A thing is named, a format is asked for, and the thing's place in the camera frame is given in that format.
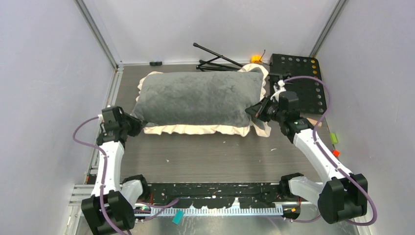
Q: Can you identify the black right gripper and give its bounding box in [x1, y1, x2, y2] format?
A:
[246, 94, 286, 123]

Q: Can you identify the grey cream ruffled pillowcase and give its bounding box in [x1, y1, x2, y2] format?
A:
[131, 64, 271, 137]

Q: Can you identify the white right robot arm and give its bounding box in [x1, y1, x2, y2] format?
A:
[245, 91, 368, 224]

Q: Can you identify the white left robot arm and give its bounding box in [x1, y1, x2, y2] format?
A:
[81, 106, 150, 235]

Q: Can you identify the black perforated metal plate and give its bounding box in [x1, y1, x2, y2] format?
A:
[268, 53, 327, 115]

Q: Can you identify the small wooden block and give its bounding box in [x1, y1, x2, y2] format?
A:
[307, 118, 322, 127]

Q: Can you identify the orange round object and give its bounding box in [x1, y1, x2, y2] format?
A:
[250, 55, 262, 64]

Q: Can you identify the red small block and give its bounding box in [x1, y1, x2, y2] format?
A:
[332, 150, 340, 158]

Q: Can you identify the black folded tripod stand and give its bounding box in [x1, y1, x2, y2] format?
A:
[193, 43, 243, 71]

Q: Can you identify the teal tape piece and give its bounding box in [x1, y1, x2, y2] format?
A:
[172, 210, 184, 225]

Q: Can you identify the small black wall clip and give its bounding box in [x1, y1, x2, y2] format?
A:
[149, 61, 162, 67]

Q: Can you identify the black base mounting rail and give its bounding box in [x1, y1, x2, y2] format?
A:
[138, 183, 307, 210]

